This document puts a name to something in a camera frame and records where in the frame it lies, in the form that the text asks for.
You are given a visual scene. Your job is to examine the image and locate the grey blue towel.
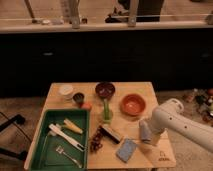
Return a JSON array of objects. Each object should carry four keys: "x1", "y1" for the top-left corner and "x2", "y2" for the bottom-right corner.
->
[{"x1": 139, "y1": 120, "x2": 151, "y2": 142}]

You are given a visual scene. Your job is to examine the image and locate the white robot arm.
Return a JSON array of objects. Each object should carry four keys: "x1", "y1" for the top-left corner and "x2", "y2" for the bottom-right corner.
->
[{"x1": 149, "y1": 98, "x2": 213, "y2": 153}]

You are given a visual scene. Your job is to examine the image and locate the orange bowl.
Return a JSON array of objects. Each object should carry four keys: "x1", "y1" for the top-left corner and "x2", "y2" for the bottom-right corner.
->
[{"x1": 120, "y1": 94, "x2": 146, "y2": 116}]

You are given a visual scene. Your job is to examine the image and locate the purple bowl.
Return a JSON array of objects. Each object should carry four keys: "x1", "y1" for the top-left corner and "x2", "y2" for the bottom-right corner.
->
[{"x1": 95, "y1": 82, "x2": 115, "y2": 99}]

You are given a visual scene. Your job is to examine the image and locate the blue sponge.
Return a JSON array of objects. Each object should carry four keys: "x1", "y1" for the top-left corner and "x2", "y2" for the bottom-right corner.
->
[{"x1": 116, "y1": 138, "x2": 137, "y2": 163}]

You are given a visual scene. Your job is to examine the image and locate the green glass vase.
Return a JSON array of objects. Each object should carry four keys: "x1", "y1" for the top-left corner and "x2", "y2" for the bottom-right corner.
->
[{"x1": 102, "y1": 99, "x2": 113, "y2": 123}]

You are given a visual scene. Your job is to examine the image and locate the black rectangular block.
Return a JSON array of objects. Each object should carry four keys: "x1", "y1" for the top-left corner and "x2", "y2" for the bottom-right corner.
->
[{"x1": 101, "y1": 124, "x2": 123, "y2": 144}]

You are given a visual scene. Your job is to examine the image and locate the bunch of dark grapes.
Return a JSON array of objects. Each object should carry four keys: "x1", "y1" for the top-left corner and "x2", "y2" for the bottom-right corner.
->
[{"x1": 90, "y1": 127, "x2": 103, "y2": 153}]

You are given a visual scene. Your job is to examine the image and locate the white spatula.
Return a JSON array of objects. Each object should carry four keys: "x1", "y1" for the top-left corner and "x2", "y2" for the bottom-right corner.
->
[{"x1": 48, "y1": 124, "x2": 85, "y2": 152}]

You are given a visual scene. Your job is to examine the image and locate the orange fruit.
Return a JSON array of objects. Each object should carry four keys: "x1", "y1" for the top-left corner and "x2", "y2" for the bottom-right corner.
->
[{"x1": 81, "y1": 102, "x2": 92, "y2": 111}]

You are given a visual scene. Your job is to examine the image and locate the dark small cup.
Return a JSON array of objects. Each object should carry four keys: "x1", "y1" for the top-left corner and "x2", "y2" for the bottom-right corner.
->
[{"x1": 73, "y1": 92, "x2": 84, "y2": 106}]

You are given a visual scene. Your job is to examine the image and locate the green plastic tray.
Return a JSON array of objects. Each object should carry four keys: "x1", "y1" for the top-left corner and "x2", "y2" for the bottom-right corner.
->
[{"x1": 29, "y1": 109, "x2": 90, "y2": 171}]

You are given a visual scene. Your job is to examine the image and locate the silver fork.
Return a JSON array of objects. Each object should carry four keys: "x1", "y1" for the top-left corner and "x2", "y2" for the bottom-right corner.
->
[{"x1": 55, "y1": 146, "x2": 82, "y2": 168}]

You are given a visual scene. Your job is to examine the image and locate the white cup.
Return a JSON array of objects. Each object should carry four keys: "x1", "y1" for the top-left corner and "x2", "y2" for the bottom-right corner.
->
[{"x1": 59, "y1": 85, "x2": 74, "y2": 100}]

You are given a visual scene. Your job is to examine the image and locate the black chair base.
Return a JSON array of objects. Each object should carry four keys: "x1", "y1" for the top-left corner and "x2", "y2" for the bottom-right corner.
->
[{"x1": 0, "y1": 113, "x2": 28, "y2": 161}]

